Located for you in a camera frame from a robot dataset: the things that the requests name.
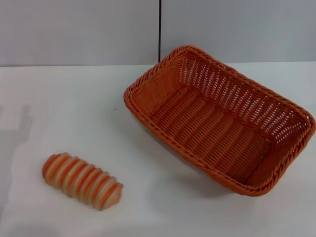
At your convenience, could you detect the orange woven plastic basket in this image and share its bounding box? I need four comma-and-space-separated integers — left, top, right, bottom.
122, 45, 316, 198

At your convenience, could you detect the orange white striped bread roll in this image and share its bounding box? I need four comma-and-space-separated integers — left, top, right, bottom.
41, 152, 123, 212

